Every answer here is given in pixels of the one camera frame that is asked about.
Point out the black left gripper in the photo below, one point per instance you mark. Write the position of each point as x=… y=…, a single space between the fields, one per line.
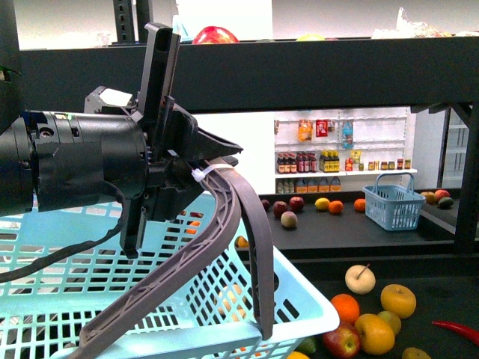
x=174 y=142

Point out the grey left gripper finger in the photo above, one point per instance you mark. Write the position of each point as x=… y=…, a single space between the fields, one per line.
x=128 y=310
x=260 y=252

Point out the large light blue basket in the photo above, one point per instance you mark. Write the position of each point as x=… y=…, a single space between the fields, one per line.
x=99 y=304

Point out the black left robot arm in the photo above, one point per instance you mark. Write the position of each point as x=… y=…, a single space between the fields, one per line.
x=55 y=161

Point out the far yellow lemon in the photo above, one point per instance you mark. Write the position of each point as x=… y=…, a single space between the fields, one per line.
x=322 y=204

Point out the black shelf upright right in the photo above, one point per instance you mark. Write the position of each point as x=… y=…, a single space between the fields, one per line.
x=467 y=216

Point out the far peach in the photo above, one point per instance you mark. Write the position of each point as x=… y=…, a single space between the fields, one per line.
x=289 y=220

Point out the far dark red apple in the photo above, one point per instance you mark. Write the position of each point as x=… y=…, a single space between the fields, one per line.
x=296 y=204

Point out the far tangerine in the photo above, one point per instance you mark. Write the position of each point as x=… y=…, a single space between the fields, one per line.
x=336 y=207

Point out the white pear with stem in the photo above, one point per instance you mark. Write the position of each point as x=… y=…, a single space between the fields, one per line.
x=360 y=279

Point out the small tangerine centre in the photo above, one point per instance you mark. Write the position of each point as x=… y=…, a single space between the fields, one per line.
x=347 y=307

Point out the small blue basket far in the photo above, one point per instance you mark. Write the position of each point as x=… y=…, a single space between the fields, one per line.
x=393 y=207

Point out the green lime top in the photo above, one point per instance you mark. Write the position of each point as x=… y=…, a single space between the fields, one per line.
x=308 y=346

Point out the large orange front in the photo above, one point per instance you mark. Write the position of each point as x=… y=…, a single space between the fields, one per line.
x=297 y=355

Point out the red yellow apple centre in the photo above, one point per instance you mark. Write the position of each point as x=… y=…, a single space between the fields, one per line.
x=343 y=342

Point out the yellow orange fruit centre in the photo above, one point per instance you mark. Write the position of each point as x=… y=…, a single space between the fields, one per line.
x=376 y=335

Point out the kiwi upper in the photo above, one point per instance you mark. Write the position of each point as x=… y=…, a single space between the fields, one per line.
x=392 y=320

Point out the kiwi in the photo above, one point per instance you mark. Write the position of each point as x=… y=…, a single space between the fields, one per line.
x=414 y=353
x=392 y=320

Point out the kiwi lower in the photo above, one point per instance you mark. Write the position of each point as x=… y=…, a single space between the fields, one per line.
x=414 y=353

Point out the red chili pepper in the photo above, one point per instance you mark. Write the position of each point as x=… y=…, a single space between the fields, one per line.
x=462 y=330

